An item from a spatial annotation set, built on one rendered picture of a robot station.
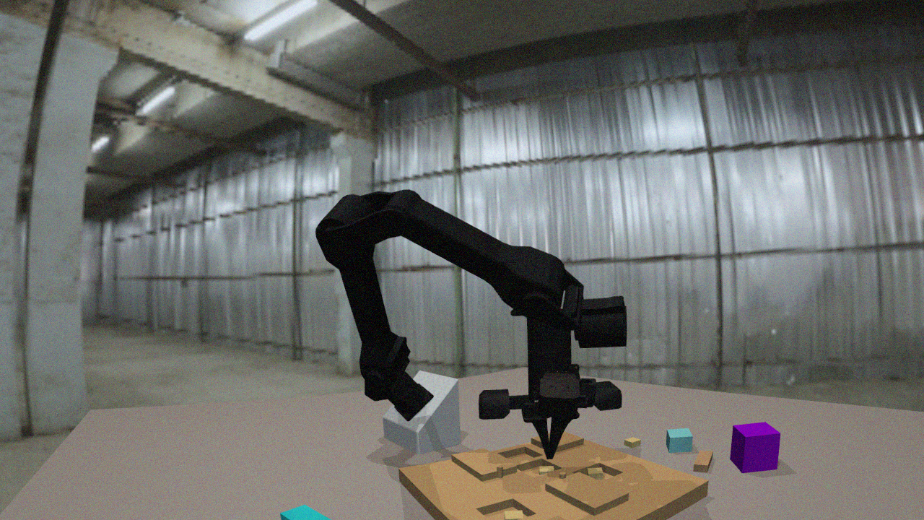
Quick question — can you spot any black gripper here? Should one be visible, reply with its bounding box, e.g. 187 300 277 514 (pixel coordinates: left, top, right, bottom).
479 348 622 459

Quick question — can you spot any purple cube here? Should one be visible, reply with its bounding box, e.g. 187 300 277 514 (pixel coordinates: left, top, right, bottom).
730 422 780 473

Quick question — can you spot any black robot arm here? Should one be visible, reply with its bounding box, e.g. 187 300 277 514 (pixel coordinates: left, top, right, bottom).
315 189 627 422

